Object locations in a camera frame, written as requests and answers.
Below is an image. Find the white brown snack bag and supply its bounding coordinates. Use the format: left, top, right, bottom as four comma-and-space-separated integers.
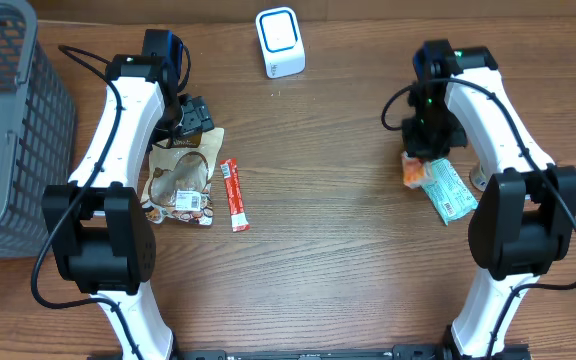
141, 128, 225, 226

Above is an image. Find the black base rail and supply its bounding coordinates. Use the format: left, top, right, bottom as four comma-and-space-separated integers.
179, 344, 459, 360

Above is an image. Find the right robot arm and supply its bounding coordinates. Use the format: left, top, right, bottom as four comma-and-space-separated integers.
393, 40, 576, 359

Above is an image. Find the orange Kleenex tissue pack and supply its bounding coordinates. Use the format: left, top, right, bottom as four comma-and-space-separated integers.
401, 151, 434, 189

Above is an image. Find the grey plastic mesh basket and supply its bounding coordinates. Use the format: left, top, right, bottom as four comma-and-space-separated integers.
0, 0, 77, 258

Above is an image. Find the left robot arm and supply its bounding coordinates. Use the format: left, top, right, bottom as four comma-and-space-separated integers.
31, 29, 214, 359

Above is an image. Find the teal orange soup packet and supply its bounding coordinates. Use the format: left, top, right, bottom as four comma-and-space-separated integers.
422, 159, 478, 225

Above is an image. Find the white barcode scanner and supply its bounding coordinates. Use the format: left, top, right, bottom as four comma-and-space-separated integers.
255, 6, 306, 79

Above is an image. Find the red snack packet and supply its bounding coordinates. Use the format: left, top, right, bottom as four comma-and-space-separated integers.
220, 158, 250, 232

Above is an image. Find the green white cup container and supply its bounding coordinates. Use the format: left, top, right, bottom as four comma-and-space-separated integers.
469, 162, 488, 192

